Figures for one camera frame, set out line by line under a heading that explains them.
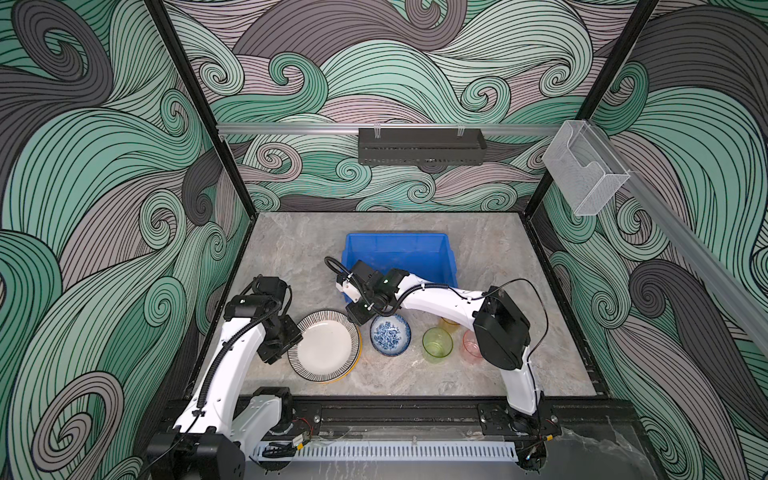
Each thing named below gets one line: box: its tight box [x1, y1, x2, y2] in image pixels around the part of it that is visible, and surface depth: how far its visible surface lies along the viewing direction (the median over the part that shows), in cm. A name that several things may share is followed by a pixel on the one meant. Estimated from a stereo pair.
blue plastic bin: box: [341, 232, 458, 287], surface depth 108 cm
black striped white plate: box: [287, 310, 360, 382], surface depth 85 cm
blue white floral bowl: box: [369, 313, 412, 357], surface depth 84 cm
